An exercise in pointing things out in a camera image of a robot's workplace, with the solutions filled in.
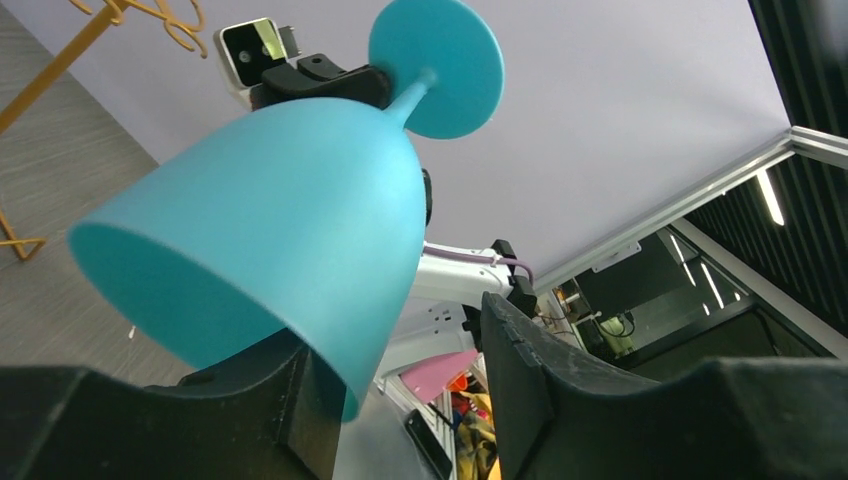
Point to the right aluminium frame post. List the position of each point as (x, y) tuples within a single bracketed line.
[(819, 146)]

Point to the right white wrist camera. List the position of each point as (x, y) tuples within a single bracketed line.
[(245, 50)]

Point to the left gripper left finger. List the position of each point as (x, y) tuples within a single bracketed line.
[(272, 411)]

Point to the gold wire glass rack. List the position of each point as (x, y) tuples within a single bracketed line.
[(65, 154)]

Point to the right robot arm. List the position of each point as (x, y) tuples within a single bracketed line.
[(450, 282)]

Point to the blue wine glass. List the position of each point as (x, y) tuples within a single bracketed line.
[(307, 215)]

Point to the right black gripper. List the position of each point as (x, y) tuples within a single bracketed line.
[(317, 76)]

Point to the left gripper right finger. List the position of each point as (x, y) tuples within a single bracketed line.
[(561, 413)]

